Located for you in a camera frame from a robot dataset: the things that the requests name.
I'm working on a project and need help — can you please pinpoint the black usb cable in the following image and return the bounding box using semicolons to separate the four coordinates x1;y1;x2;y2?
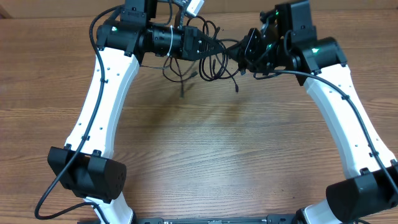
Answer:
161;14;249;99

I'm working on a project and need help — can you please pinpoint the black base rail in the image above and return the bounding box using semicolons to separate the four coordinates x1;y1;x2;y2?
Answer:
131;214;303;224

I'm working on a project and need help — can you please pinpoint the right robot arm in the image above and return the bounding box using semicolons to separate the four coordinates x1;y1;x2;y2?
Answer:
239;1;397;223

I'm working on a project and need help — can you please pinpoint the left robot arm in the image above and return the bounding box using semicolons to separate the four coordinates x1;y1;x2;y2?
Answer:
47;1;223;223

